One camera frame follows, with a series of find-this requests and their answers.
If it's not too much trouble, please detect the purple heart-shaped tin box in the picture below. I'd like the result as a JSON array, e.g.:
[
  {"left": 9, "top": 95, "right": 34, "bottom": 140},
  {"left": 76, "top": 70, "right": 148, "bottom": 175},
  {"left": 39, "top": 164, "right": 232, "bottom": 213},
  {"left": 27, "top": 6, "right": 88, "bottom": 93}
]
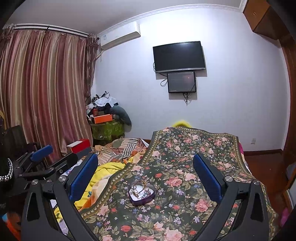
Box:
[{"left": 128, "top": 181, "right": 156, "bottom": 206}]

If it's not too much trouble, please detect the red white box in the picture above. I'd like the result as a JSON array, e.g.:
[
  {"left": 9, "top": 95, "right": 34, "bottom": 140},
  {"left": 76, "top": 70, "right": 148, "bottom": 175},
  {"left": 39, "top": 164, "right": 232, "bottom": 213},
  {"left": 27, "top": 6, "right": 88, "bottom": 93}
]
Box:
[{"left": 66, "top": 138, "right": 91, "bottom": 154}]

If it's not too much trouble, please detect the yellow blanket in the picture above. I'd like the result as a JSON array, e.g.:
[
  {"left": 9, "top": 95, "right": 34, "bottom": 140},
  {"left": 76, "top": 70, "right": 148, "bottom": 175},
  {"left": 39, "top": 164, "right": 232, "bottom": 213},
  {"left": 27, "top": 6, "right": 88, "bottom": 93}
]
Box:
[{"left": 54, "top": 120, "right": 193, "bottom": 223}]

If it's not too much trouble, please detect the green patterned box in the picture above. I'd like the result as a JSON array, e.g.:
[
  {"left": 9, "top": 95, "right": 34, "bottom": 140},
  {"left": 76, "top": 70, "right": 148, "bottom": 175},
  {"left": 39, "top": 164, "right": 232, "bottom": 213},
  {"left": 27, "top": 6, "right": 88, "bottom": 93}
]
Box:
[{"left": 90, "top": 120, "right": 125, "bottom": 142}]

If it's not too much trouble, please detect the striped patterned quilt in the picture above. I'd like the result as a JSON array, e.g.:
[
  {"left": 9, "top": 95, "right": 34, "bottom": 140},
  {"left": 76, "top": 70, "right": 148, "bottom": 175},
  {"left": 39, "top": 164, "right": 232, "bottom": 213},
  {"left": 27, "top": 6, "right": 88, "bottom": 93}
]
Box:
[{"left": 93, "top": 138, "right": 149, "bottom": 165}]

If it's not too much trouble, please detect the orange box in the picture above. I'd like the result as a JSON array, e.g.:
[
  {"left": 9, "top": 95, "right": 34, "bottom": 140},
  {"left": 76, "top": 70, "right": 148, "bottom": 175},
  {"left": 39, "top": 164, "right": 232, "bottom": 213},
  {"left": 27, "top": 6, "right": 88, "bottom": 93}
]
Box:
[{"left": 92, "top": 114, "right": 113, "bottom": 124}]

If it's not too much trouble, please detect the pile of clothes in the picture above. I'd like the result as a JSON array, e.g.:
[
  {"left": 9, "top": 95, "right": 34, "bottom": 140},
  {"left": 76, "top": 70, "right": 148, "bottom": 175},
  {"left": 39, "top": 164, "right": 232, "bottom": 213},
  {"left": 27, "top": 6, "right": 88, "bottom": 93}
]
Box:
[{"left": 86, "top": 91, "right": 118, "bottom": 117}]

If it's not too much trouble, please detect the dark green cushion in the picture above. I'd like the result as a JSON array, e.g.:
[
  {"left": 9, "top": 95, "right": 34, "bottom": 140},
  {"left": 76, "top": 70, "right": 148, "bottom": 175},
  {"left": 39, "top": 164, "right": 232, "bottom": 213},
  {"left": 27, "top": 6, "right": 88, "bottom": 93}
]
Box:
[{"left": 110, "top": 105, "right": 132, "bottom": 126}]

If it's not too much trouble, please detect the wooden door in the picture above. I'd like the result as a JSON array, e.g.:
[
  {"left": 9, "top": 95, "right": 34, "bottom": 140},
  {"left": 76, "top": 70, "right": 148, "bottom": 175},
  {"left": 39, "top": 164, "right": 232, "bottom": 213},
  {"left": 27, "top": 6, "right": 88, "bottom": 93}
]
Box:
[{"left": 277, "top": 39, "right": 296, "bottom": 209}]

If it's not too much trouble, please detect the striped pink curtain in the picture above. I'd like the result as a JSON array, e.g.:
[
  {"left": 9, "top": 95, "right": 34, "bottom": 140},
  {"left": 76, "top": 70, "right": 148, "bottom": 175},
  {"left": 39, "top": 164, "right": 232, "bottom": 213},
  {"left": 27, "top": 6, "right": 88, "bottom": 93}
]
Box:
[{"left": 1, "top": 28, "right": 98, "bottom": 164}]

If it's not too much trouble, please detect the floral green bedspread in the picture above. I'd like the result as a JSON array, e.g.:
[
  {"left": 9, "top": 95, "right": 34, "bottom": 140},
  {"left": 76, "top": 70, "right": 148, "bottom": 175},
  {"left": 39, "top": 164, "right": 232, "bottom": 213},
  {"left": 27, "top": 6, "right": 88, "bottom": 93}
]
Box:
[{"left": 79, "top": 126, "right": 280, "bottom": 241}]

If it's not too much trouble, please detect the white air conditioner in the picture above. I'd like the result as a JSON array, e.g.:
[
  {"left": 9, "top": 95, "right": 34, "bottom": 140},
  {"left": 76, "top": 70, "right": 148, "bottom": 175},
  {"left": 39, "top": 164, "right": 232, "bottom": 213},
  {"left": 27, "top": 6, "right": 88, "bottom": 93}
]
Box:
[{"left": 99, "top": 22, "right": 141, "bottom": 50}]

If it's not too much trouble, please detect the wooden wardrobe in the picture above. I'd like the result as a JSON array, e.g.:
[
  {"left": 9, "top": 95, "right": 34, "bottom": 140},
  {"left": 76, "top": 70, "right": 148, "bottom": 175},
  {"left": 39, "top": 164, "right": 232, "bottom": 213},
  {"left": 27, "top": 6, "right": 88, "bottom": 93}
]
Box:
[{"left": 243, "top": 0, "right": 295, "bottom": 47}]

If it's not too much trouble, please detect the silver chain strap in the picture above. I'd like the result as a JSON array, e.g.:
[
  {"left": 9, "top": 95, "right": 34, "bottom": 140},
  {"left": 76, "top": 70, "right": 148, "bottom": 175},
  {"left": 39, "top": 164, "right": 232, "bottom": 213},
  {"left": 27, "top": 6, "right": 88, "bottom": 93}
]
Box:
[{"left": 0, "top": 158, "right": 14, "bottom": 183}]

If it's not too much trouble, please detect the small black wall monitor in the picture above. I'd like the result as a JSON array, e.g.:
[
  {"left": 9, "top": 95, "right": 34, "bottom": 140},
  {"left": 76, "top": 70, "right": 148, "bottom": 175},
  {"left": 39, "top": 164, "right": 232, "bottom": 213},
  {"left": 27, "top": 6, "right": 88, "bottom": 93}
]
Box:
[{"left": 168, "top": 71, "right": 196, "bottom": 93}]

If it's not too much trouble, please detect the large black wall television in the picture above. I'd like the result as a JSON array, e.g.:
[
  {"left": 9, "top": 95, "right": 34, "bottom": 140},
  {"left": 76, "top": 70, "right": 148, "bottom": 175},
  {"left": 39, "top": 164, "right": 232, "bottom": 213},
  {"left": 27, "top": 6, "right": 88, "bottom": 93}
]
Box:
[{"left": 152, "top": 41, "right": 206, "bottom": 73}]

